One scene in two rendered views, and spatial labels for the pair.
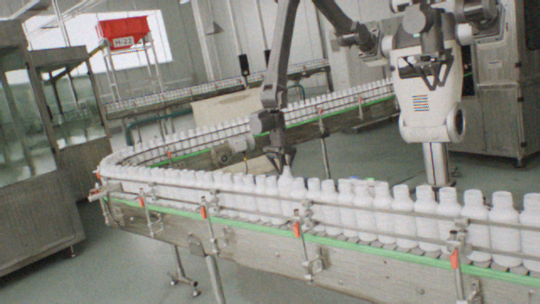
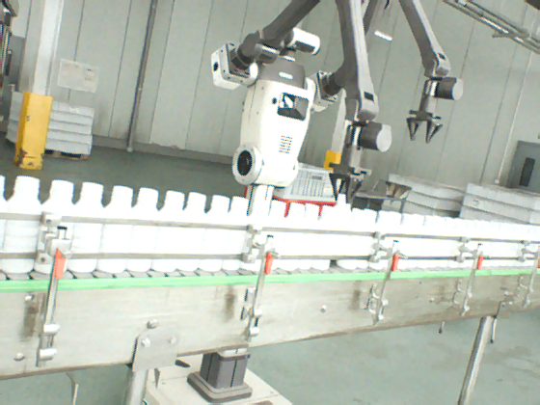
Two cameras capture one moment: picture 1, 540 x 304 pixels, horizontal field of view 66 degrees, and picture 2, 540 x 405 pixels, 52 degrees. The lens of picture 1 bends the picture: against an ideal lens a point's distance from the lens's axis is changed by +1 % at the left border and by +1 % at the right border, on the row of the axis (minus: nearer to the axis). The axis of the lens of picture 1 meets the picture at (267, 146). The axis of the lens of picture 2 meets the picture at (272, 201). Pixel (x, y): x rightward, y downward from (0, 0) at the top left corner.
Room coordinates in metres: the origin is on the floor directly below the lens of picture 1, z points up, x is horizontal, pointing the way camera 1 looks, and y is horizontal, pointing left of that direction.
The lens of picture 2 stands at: (1.40, 1.44, 1.34)
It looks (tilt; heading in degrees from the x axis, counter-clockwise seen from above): 8 degrees down; 274
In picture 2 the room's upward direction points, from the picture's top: 12 degrees clockwise
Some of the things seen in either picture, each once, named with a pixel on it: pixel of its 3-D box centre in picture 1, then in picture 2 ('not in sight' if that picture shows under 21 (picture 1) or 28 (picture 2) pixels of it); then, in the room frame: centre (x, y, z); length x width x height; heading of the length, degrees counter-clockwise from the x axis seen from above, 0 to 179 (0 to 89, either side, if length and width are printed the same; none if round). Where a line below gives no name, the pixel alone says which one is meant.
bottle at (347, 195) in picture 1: (348, 208); (389, 239); (1.15, -0.20, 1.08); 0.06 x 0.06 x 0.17
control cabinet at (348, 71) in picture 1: (357, 77); not in sight; (7.58, -1.86, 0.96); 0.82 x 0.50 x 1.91; 117
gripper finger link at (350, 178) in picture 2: (281, 160); (347, 185); (1.32, -0.04, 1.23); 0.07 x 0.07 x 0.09; 45
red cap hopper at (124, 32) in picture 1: (139, 94); not in sight; (8.15, 2.25, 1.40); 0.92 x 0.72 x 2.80; 117
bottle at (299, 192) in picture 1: (301, 203); (352, 238); (1.27, -0.07, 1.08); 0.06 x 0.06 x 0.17
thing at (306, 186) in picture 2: not in sight; (294, 179); (1.56, -2.55, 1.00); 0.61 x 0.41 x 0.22; 53
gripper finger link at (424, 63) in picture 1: (432, 72); (427, 128); (1.08, -0.46, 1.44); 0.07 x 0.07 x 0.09; 45
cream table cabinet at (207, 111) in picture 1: (240, 134); not in sight; (5.99, 0.35, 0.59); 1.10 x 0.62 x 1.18; 117
